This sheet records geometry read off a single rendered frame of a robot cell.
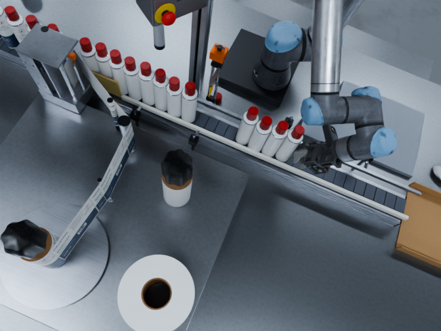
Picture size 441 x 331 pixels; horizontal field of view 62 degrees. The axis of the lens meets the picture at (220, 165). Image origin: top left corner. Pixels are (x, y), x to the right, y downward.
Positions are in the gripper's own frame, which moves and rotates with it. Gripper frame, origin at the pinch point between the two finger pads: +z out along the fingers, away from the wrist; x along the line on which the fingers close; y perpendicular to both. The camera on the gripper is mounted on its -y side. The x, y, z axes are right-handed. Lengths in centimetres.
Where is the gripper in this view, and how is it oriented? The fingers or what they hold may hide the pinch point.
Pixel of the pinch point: (295, 154)
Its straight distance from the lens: 128.2
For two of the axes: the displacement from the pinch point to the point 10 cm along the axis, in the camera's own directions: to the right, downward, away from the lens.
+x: 7.4, 5.3, 4.2
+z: -5.6, 1.2, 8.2
